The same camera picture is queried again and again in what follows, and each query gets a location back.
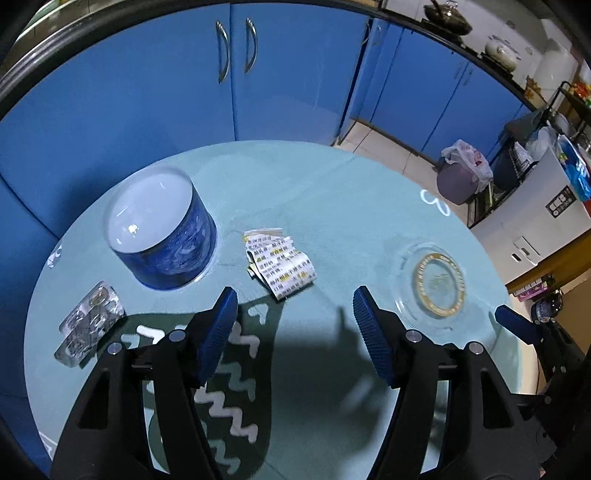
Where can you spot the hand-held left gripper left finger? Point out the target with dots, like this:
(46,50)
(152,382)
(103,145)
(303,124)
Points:
(214,337)

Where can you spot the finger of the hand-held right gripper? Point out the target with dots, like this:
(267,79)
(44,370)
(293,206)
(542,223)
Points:
(515,322)

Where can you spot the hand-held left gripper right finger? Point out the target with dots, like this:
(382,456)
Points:
(374,341)

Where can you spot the printed paper strip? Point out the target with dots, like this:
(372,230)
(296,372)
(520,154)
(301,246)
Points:
(286,272)

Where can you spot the grey trash bin with bag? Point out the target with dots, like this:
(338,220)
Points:
(468,157)

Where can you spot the dark round jar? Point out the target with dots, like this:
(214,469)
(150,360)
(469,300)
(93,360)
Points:
(547,308)

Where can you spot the brown wooden partition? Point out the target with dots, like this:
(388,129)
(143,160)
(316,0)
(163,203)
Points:
(540,272)

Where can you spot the round blue box clear lid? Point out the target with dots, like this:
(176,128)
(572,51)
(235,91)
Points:
(184,249)

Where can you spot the white plastic storage cabinet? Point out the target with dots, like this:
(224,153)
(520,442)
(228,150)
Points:
(521,217)

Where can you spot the silver blister pack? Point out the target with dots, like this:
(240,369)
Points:
(87,323)

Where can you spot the purple waste bin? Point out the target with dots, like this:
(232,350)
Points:
(455,187)

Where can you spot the blue plastic packet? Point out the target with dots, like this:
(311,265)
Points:
(579,180)

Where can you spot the short blue kitchen cabinet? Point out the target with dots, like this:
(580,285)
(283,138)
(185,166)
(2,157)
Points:
(415,87)

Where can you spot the long blue kitchen cabinet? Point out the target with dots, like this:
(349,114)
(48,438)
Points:
(138,92)

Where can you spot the white pot with lid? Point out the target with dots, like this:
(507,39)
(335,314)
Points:
(502,50)

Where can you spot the black wok with lid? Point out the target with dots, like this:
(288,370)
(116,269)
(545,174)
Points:
(448,16)

